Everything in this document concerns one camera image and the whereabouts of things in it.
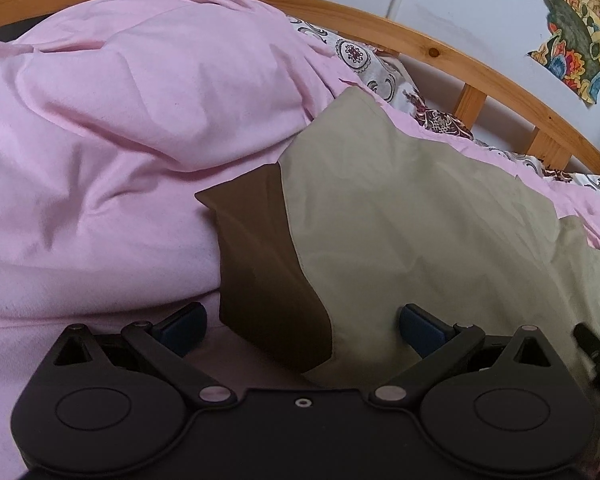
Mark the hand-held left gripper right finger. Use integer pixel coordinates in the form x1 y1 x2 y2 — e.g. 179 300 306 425
367 303 557 408

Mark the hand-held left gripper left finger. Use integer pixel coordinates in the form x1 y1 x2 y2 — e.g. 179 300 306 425
54 302 238 408

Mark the beige brown olive hooded jacket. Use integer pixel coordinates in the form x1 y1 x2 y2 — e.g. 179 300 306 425
194 86 600 391

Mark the pink quilt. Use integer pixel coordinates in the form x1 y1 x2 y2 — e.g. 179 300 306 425
0 0 600 480

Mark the floral patterned bed sheet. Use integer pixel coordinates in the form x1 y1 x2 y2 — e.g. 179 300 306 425
286 15 600 211

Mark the wooden bed frame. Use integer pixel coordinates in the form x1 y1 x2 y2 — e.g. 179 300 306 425
0 0 600 178

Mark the colourful landscape wall poster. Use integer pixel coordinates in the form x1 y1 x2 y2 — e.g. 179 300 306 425
526 0 600 107

